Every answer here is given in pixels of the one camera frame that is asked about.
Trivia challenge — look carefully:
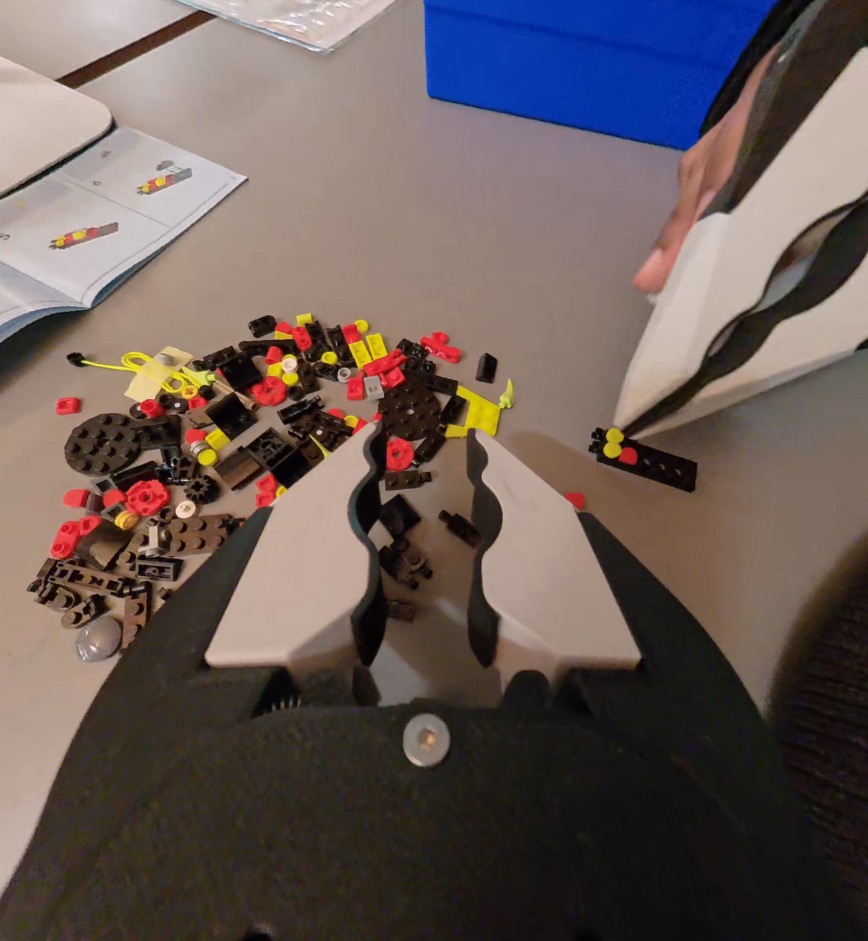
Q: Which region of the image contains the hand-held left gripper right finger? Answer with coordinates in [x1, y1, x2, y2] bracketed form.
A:
[465, 428, 642, 692]

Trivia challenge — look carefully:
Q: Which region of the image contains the dark knitted sleeve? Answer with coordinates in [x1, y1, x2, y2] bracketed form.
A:
[768, 507, 868, 941]

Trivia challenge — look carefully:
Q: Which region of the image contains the person's right hand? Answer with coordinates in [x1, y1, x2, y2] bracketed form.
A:
[632, 66, 769, 295]

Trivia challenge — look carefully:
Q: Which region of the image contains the blue box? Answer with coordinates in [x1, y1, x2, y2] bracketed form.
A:
[424, 0, 784, 151]

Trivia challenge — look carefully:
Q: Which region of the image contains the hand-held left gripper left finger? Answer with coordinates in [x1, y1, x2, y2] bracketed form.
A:
[204, 421, 391, 699]

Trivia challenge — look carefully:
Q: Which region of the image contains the white rounded plastic object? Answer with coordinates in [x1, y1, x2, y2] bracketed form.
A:
[0, 48, 115, 218]

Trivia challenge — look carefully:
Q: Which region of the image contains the lime lego string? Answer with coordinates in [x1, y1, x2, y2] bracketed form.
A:
[66, 351, 214, 394]

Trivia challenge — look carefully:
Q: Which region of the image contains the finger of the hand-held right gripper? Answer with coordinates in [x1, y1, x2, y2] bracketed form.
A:
[623, 186, 868, 437]
[614, 47, 868, 430]

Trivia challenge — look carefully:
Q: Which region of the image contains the pile of lego pieces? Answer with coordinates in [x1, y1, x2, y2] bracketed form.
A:
[28, 312, 504, 666]

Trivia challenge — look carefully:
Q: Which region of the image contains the grey lego dome piece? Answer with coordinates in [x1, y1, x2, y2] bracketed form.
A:
[75, 616, 122, 665]

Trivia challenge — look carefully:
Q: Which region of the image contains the yellow lego wedge plate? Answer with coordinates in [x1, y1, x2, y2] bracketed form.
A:
[445, 386, 501, 438]

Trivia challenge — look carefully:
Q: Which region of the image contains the clear plastic bag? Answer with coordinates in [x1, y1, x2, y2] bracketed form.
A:
[176, 0, 398, 54]

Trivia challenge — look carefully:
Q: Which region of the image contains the black lego plate assembly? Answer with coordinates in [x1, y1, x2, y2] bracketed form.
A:
[590, 426, 698, 492]

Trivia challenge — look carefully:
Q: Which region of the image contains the lego instruction booklet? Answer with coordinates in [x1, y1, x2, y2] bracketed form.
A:
[0, 126, 248, 376]

